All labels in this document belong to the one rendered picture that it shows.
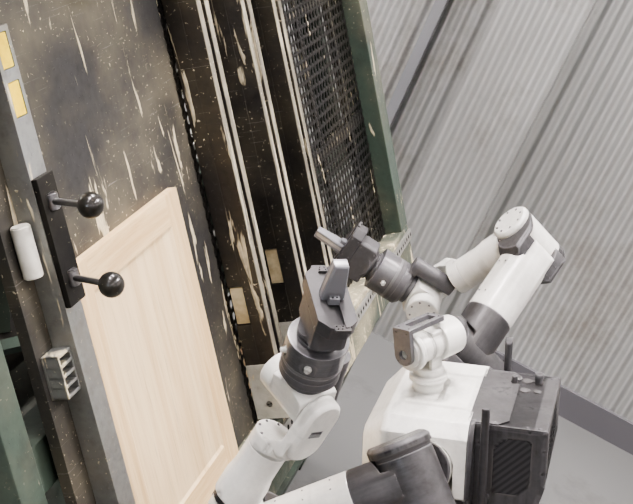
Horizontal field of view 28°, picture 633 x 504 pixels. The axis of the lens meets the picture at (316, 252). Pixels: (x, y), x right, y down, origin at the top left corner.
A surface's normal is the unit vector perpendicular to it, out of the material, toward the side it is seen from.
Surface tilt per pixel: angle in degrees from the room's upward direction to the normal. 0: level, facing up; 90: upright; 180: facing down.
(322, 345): 100
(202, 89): 90
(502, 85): 90
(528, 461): 90
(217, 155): 90
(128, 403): 56
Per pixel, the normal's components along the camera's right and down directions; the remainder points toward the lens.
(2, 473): -0.28, 0.34
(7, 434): 0.94, -0.09
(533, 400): 0.00, -0.94
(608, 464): 0.37, -0.82
